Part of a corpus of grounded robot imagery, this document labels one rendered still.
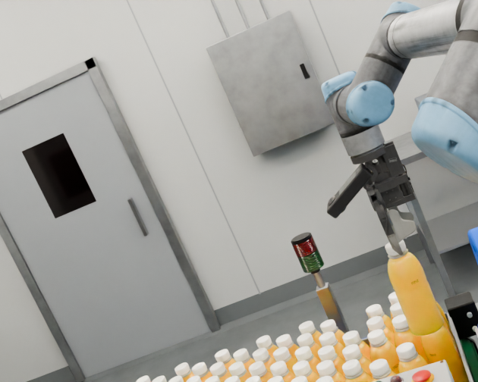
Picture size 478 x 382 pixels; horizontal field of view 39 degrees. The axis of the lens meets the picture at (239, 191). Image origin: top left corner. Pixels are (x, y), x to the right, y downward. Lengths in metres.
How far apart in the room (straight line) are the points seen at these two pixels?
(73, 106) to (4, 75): 0.55
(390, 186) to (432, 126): 0.51
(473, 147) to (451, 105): 0.05
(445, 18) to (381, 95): 0.23
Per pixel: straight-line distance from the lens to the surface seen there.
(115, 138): 4.98
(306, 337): 1.73
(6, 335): 5.79
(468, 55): 0.83
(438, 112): 0.81
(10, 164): 5.28
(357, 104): 1.16
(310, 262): 1.92
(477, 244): 1.53
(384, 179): 1.33
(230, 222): 5.00
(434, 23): 1.02
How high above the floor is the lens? 1.77
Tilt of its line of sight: 10 degrees down
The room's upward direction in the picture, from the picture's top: 24 degrees counter-clockwise
